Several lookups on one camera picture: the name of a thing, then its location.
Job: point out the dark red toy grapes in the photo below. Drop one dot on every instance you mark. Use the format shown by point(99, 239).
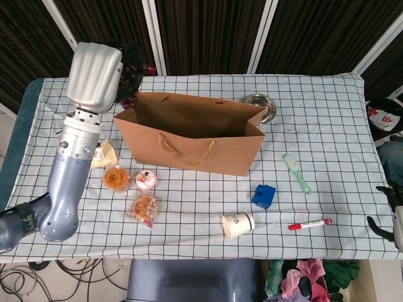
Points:
point(129, 102)

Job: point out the steel bowl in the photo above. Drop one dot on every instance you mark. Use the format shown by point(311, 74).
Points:
point(267, 110)

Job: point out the dark green cloth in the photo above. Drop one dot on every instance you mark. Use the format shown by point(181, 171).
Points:
point(341, 272)

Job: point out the beige snack packet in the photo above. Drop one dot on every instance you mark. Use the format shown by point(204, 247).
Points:
point(107, 154)

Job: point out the blue building block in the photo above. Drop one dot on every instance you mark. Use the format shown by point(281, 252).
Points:
point(264, 196)

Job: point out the blue jeans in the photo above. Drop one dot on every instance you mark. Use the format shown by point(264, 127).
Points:
point(392, 160)

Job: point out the teal cloth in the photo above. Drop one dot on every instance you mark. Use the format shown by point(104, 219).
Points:
point(274, 277)

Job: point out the round bun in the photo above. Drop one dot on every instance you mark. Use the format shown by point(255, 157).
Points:
point(145, 209)

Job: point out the white partition post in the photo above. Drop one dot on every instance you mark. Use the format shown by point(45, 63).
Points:
point(154, 37)
point(58, 15)
point(381, 47)
point(262, 37)

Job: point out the green brush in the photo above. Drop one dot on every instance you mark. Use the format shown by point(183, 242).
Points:
point(291, 165)

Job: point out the grey-blue robot torso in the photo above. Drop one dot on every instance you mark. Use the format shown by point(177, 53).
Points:
point(192, 280)

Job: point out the brown paper bag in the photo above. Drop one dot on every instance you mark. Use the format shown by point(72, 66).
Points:
point(236, 154)

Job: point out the pink cloth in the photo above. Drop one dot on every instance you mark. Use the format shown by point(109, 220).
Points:
point(302, 280)

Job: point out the orange pastry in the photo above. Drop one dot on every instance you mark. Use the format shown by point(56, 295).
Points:
point(116, 179)

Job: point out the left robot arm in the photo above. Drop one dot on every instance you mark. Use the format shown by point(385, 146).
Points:
point(66, 176)

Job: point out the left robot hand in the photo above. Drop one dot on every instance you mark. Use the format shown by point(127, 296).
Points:
point(93, 75)

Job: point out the cardboard box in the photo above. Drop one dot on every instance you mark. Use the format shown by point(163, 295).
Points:
point(365, 277)

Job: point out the white paper cup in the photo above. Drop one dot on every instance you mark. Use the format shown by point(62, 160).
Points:
point(237, 225)

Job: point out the checkered tablecloth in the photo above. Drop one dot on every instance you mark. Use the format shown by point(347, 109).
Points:
point(195, 201)

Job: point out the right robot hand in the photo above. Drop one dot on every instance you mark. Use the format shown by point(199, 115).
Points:
point(398, 220)

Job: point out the red white marker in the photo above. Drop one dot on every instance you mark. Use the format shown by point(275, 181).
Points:
point(310, 224)

